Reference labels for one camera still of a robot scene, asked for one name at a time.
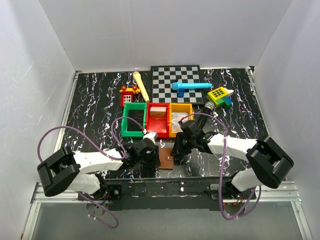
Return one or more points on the checkered chess board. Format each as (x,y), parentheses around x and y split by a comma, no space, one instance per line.
(164,76)

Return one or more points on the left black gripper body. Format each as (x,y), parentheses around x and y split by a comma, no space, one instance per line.
(150,161)

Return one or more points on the yellow plastic bin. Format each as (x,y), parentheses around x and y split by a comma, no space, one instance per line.
(178,107)

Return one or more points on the blue toy microphone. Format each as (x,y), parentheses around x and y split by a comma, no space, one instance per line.
(190,86)

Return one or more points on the green plastic bin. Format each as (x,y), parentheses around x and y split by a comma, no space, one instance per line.
(124,122)

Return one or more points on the small blue toy block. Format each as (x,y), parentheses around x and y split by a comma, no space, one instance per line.
(180,93)

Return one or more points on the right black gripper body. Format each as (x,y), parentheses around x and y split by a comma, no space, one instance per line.
(186,143)

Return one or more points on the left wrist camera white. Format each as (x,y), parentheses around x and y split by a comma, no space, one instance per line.
(151,136)

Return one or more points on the brown leather card holder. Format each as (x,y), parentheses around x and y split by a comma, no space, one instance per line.
(165,158)

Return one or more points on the beige toy microphone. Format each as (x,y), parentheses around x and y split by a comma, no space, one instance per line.
(138,79)

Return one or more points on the red plastic bin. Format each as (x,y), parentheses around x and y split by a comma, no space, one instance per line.
(159,125)

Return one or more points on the yellow green block toy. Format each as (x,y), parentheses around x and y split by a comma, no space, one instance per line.
(220,97)

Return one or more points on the card stack in red bin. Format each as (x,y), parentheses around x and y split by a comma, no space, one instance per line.
(158,112)

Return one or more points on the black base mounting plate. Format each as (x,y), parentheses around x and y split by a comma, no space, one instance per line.
(158,193)

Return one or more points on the black card in green bin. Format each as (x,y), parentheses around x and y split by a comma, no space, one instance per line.
(138,116)

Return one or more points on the cards in yellow bin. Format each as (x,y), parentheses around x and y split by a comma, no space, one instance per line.
(175,119)

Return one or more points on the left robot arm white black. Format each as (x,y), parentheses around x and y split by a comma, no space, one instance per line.
(76,171)

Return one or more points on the black silver microphone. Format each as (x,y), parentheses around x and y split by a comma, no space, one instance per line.
(207,110)

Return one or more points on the red toy block house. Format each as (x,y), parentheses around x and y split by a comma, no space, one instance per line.
(127,94)

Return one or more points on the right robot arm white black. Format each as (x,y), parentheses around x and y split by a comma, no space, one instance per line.
(269,163)

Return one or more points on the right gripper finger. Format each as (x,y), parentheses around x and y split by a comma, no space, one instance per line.
(176,148)
(180,157)

